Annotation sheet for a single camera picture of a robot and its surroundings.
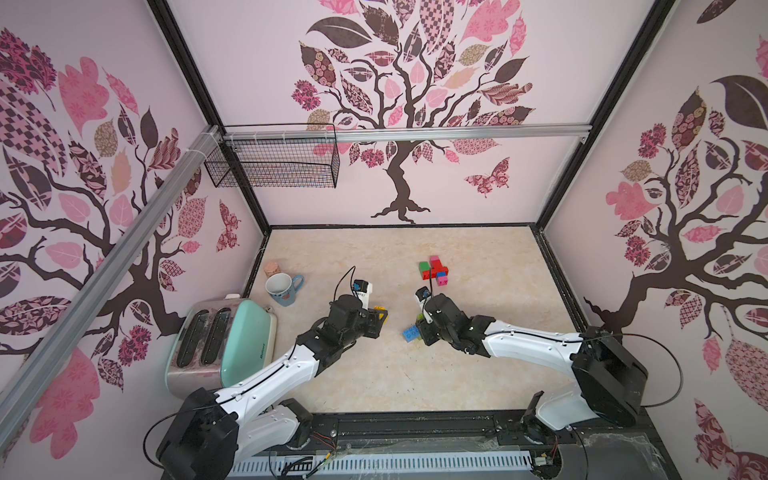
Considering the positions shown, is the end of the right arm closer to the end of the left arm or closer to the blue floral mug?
the end of the left arm

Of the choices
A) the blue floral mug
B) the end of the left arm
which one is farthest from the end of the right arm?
the blue floral mug

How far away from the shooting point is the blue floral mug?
917 mm
